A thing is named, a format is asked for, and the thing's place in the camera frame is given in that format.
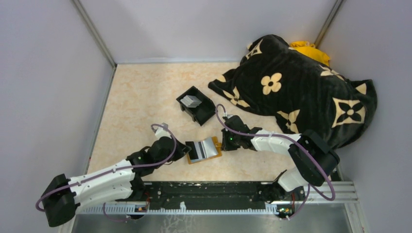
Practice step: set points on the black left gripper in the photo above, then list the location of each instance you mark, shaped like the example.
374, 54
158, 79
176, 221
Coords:
181, 149

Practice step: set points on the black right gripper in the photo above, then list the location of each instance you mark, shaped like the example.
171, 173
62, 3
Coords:
225, 146

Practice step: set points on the white card with black stripe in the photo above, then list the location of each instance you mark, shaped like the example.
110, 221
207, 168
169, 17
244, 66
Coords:
197, 152

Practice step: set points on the black plastic card box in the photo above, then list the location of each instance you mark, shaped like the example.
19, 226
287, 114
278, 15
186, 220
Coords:
202, 113

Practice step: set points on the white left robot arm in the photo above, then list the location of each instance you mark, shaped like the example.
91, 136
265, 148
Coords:
65, 197

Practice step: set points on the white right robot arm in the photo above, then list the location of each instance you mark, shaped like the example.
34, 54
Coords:
314, 159

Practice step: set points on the stack of white cards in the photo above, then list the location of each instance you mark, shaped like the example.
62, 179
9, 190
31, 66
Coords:
190, 101

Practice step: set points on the black flower-pattern blanket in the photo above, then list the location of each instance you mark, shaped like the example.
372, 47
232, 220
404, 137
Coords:
274, 79

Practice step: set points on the yellow cloth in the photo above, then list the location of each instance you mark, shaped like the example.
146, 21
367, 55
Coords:
309, 49

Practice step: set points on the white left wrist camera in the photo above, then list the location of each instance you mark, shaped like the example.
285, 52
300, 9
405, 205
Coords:
162, 131

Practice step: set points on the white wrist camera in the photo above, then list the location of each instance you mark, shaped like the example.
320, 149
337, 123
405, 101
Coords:
162, 131
227, 116

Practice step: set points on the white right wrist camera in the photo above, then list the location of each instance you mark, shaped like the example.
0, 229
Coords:
227, 116

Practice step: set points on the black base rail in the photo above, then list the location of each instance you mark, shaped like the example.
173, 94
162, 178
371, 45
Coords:
223, 198

